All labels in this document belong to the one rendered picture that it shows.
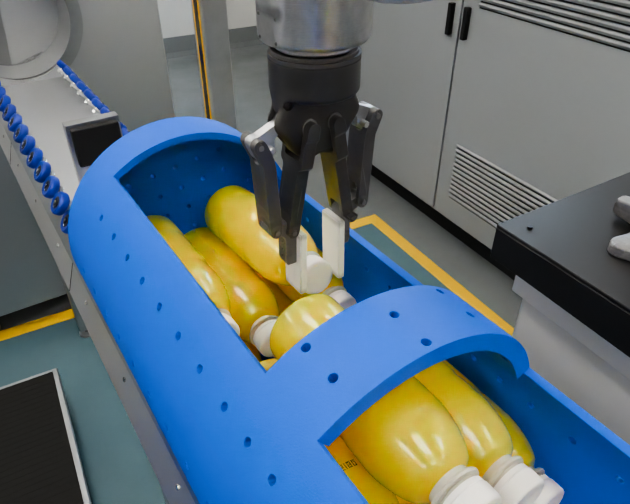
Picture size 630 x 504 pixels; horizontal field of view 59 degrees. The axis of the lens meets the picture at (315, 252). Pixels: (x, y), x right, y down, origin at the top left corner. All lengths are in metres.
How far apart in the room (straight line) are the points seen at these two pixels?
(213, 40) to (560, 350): 0.95
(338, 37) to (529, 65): 1.79
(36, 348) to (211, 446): 1.93
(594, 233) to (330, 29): 0.56
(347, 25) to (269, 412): 0.27
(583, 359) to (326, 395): 0.56
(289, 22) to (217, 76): 0.96
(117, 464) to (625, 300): 1.51
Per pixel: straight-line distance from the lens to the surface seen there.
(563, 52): 2.10
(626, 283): 0.80
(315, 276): 0.57
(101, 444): 1.95
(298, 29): 0.43
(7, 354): 2.36
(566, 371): 0.90
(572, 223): 0.89
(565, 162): 2.15
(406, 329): 0.39
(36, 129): 1.60
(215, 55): 1.36
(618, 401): 0.86
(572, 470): 0.55
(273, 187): 0.48
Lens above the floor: 1.50
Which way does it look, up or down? 36 degrees down
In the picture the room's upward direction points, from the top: straight up
